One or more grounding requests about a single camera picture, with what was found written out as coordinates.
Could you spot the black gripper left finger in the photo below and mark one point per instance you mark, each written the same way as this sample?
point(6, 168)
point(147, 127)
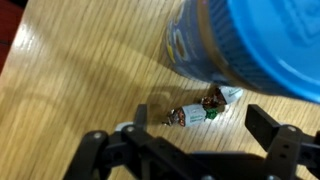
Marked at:
point(133, 150)

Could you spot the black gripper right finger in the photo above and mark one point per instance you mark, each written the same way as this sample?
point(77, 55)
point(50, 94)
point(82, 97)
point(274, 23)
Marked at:
point(283, 146)

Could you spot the jar with blue lid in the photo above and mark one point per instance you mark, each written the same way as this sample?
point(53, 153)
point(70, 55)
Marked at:
point(266, 40)

